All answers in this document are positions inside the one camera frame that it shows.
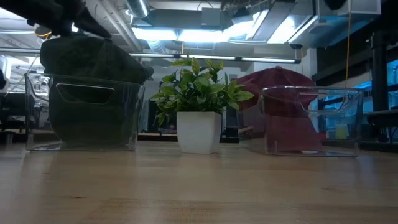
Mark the yellow-green cup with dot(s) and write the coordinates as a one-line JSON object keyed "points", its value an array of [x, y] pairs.
{"points": [[341, 132]]}

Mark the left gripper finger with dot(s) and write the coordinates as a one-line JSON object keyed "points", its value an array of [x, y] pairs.
{"points": [[93, 28]]}

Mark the silver ventilation duct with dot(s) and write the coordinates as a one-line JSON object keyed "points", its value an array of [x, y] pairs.
{"points": [[138, 7]]}

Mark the long ceiling light bar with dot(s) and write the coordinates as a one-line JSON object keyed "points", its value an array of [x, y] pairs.
{"points": [[267, 59]]}

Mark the dark side desk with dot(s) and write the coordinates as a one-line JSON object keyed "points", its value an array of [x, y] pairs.
{"points": [[382, 116]]}

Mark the green artificial plant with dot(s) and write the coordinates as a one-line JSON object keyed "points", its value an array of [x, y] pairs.
{"points": [[199, 90]]}

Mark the maroon baseball cap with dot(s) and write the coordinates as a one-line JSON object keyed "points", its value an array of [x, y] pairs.
{"points": [[289, 130], [273, 81]]}

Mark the white square plant pot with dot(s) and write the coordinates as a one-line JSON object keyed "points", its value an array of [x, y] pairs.
{"points": [[199, 132]]}

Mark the black pillar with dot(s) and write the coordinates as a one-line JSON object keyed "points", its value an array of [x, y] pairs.
{"points": [[380, 77]]}

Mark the clear plastic bin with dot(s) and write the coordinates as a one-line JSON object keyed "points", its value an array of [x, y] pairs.
{"points": [[37, 124], [348, 124]]}

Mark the grey ceiling box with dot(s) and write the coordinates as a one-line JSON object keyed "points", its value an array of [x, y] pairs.
{"points": [[211, 17]]}

